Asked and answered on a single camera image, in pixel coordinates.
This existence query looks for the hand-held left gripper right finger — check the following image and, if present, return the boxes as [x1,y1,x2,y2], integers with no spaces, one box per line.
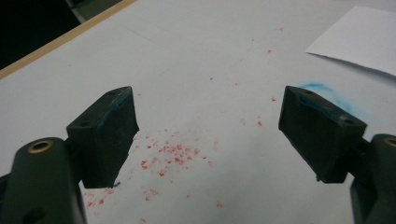
[278,86,368,184]

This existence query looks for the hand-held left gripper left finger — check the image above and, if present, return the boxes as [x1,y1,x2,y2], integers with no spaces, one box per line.
[65,86,140,189]

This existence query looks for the white paper sheet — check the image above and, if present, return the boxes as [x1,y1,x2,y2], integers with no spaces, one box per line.
[305,5,396,77]

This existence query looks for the wooden table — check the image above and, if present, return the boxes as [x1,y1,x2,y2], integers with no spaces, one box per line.
[0,0,138,80]

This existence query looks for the large white table cover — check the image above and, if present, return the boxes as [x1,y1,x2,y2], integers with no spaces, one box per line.
[0,0,396,224]

